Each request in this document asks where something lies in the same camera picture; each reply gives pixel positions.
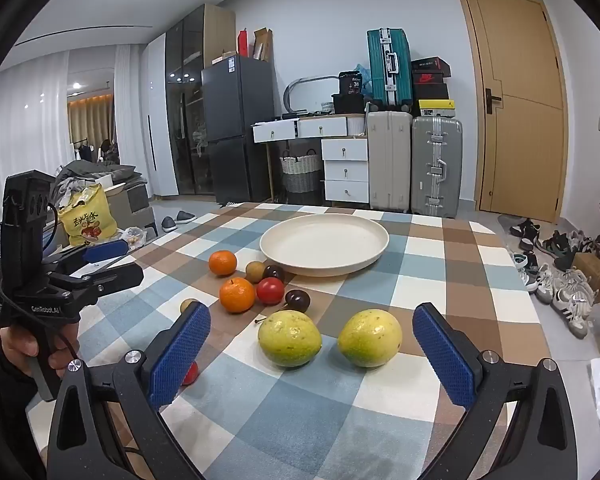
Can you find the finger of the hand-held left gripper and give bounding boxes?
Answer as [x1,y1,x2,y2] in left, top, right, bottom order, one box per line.
[42,240,130,273]
[47,264,144,306]

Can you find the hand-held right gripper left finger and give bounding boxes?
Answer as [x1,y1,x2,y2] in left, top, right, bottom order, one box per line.
[47,301,212,480]

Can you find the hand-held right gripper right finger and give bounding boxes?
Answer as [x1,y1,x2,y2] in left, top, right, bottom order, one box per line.
[412,302,576,480]

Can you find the green yellow passion fruit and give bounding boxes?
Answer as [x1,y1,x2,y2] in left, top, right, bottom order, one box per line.
[338,309,403,368]

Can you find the orange mandarin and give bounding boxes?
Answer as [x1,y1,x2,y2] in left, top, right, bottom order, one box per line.
[219,277,256,314]
[208,250,238,277]

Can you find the pale yellow spotted passion fruit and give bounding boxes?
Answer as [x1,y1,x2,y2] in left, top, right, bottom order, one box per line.
[257,310,323,368]

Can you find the dark red cherry with stem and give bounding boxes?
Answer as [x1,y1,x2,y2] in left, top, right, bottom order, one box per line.
[254,289,311,323]

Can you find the round cream plate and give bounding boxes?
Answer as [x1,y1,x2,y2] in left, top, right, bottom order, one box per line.
[259,213,390,278]

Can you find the person's left forearm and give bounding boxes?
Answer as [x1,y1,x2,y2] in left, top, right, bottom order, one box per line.
[0,330,48,480]

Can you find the person's left hand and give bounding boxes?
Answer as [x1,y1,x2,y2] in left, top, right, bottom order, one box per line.
[0,321,81,378]

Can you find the clear snack packet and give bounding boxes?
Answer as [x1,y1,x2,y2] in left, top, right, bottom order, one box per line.
[120,227,148,251]

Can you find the yellow printed bag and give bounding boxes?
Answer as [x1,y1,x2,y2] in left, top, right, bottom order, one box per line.
[57,183,118,247]

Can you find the cardboard box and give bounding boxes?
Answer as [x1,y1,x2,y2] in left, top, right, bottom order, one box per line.
[102,182,158,243]

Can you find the grey clothes pile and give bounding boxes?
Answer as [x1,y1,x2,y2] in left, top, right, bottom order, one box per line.
[55,160,148,196]

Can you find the white sheer curtain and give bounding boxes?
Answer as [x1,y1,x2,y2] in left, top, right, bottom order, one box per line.
[0,45,148,211]

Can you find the beige curtain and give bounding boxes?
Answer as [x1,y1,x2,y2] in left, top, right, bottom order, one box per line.
[67,91,116,161]

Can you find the pile of shoes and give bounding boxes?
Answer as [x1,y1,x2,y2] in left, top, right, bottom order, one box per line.
[509,217,600,338]

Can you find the white wardrobe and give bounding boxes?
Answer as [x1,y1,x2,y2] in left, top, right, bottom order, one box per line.
[145,35,178,198]

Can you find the glass door wardrobe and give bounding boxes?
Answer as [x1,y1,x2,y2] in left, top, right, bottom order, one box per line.
[165,4,237,196]

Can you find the small brown box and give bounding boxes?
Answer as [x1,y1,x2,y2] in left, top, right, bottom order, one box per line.
[571,251,600,291]

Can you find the silver suitcase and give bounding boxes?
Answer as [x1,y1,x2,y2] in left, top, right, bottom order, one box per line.
[411,116,464,218]

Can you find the dark grey fridge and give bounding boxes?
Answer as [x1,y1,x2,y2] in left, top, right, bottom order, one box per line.
[201,56,276,206]

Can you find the beige suitcase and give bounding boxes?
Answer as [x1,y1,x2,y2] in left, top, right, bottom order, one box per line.
[367,110,413,213]

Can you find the woven laundry basket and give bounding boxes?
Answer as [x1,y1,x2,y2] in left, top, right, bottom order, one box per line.
[279,149,323,193]

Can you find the white dresser with drawers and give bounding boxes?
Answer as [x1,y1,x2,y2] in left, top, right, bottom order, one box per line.
[251,114,371,203]

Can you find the wooden door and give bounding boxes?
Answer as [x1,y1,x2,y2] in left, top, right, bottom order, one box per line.
[455,0,571,223]

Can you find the yellow and white shoe box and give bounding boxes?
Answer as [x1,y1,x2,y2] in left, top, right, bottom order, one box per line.
[418,99,456,118]

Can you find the folded cardboard pieces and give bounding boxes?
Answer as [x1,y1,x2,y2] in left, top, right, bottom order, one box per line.
[252,27,275,62]

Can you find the plain black shoe box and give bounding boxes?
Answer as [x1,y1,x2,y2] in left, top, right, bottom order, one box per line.
[412,82,450,102]

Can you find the black bag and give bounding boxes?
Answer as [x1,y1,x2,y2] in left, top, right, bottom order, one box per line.
[331,71,368,115]

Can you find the teal suitcase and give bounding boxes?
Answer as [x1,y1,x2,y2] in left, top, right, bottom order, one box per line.
[366,27,413,108]

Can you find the blue plastic bag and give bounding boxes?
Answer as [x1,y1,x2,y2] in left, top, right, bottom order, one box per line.
[352,62,373,96]

